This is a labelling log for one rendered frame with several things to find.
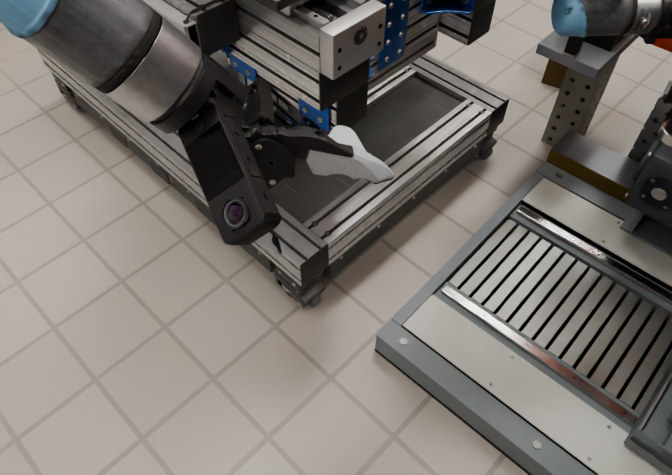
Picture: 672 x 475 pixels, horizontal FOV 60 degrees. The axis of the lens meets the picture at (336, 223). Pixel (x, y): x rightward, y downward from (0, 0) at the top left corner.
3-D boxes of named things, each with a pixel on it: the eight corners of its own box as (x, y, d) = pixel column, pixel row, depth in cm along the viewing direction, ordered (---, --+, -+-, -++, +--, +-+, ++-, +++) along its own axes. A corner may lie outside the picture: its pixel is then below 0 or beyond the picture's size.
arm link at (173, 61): (157, 48, 41) (89, 116, 44) (208, 88, 43) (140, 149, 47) (167, -1, 46) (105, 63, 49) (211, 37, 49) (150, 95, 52)
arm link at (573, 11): (574, -4, 87) (558, 47, 93) (645, -7, 88) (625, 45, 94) (557, -27, 93) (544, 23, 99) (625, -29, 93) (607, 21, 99)
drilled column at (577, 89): (568, 154, 189) (616, 41, 156) (541, 140, 193) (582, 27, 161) (583, 139, 193) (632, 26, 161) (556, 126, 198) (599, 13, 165)
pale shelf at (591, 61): (594, 79, 146) (599, 69, 143) (534, 53, 153) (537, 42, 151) (665, 11, 166) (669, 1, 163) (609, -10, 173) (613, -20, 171)
